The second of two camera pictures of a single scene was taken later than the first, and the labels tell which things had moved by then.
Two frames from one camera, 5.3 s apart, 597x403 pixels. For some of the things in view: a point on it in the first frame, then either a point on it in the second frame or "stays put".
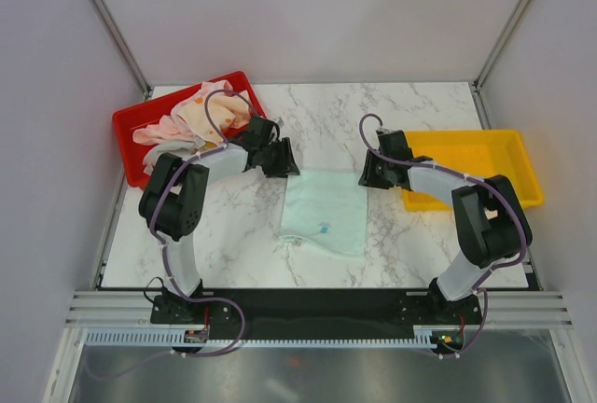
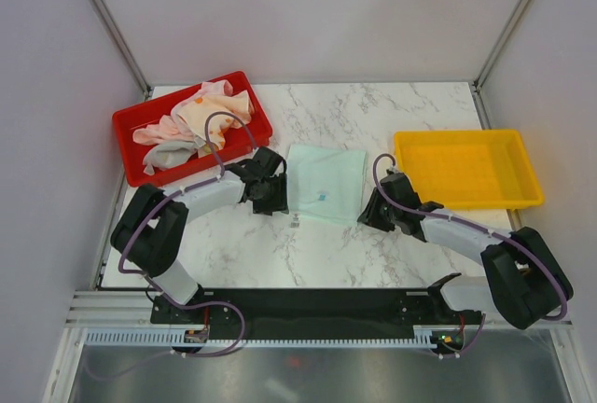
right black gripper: [367, 176] → [369, 216]
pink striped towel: [170, 128] stays put
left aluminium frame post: [125, 49] stays put
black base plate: [315, 313] stays put
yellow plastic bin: [478, 153] stays put
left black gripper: [286, 165] → [279, 202]
